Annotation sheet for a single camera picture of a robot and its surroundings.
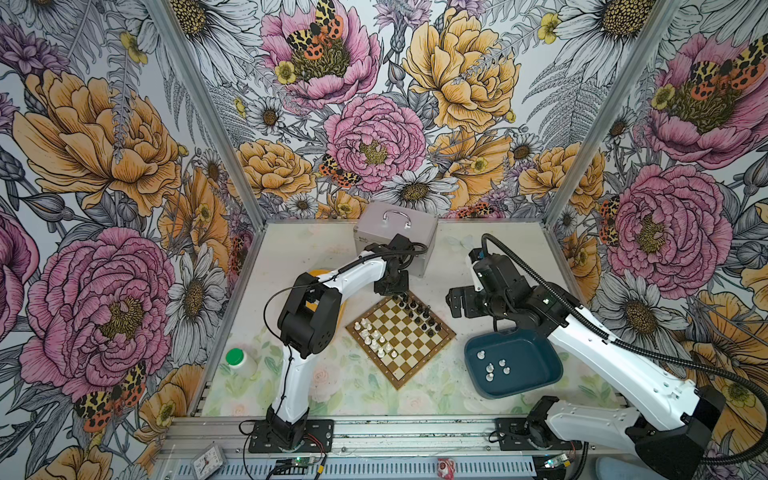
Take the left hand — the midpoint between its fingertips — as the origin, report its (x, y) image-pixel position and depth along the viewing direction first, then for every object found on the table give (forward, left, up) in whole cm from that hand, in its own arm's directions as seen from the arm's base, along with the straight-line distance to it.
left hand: (395, 297), depth 95 cm
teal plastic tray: (-20, -38, -4) cm, 43 cm away
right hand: (-13, -17, +17) cm, 27 cm away
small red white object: (-43, -10, +1) cm, 45 cm away
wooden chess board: (-11, -1, -3) cm, 12 cm away
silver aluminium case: (+22, +5, +11) cm, 25 cm away
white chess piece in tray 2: (-21, -25, -3) cm, 33 cm away
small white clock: (-41, +43, -3) cm, 60 cm away
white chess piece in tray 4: (-23, -25, -4) cm, 34 cm away
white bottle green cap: (-21, +40, +3) cm, 45 cm away
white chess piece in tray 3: (-19, -29, -3) cm, 35 cm away
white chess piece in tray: (-17, -24, -3) cm, 30 cm away
